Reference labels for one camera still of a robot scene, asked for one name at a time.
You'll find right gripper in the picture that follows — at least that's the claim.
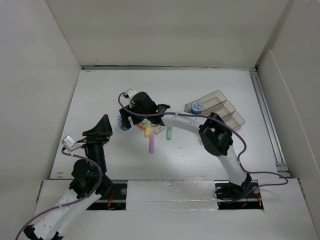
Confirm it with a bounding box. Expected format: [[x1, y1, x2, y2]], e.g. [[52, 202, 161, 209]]
[[119, 102, 149, 129]]

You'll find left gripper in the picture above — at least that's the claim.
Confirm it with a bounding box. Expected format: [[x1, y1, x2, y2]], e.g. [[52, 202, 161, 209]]
[[77, 114, 113, 173]]

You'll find blue round jar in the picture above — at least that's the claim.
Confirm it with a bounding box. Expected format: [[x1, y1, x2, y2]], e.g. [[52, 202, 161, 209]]
[[190, 101, 204, 115], [116, 115, 131, 131]]

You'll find yellow highlighter pen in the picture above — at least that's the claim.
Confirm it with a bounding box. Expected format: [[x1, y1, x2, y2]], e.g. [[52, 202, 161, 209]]
[[144, 121, 152, 137]]

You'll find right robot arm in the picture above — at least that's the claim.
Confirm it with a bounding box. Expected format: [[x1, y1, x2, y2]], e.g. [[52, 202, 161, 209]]
[[118, 89, 252, 197]]

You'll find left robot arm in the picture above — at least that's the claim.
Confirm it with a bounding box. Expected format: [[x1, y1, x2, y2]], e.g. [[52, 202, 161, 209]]
[[22, 114, 113, 240]]

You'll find white staples box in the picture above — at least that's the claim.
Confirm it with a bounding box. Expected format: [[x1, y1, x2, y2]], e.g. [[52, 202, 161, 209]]
[[153, 125, 165, 135]]

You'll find clear three-drawer organizer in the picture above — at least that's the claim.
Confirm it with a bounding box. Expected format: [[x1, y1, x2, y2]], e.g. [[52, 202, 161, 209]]
[[184, 90, 246, 131]]

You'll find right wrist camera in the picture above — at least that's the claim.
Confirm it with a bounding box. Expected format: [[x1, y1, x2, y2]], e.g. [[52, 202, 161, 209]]
[[123, 88, 137, 99]]

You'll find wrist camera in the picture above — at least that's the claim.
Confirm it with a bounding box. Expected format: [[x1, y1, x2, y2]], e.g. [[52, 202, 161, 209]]
[[123, 88, 137, 99], [61, 135, 85, 153]]

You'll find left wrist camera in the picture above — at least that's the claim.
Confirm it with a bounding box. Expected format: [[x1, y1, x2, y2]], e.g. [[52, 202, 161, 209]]
[[61, 135, 85, 153]]

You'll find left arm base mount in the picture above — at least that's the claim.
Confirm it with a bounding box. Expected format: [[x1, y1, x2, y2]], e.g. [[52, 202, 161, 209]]
[[87, 180, 128, 211]]

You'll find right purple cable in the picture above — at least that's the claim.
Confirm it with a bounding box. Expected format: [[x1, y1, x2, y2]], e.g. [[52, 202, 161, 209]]
[[117, 91, 291, 203]]

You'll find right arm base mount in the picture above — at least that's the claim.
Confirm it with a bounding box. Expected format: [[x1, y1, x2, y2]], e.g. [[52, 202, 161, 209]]
[[213, 180, 264, 211]]

